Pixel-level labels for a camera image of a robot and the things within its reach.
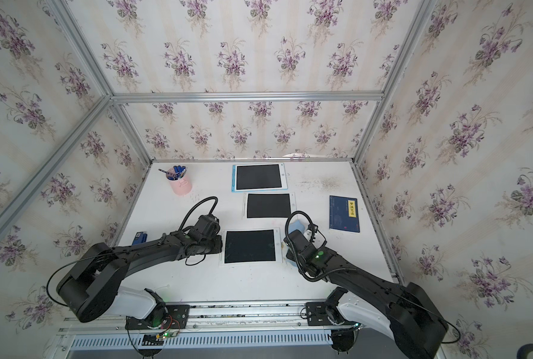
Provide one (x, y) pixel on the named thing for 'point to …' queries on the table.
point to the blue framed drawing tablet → (250, 177)
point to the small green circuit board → (168, 333)
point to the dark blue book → (343, 214)
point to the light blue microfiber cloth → (296, 225)
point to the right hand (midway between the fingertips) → (296, 251)
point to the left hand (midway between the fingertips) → (222, 249)
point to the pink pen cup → (181, 186)
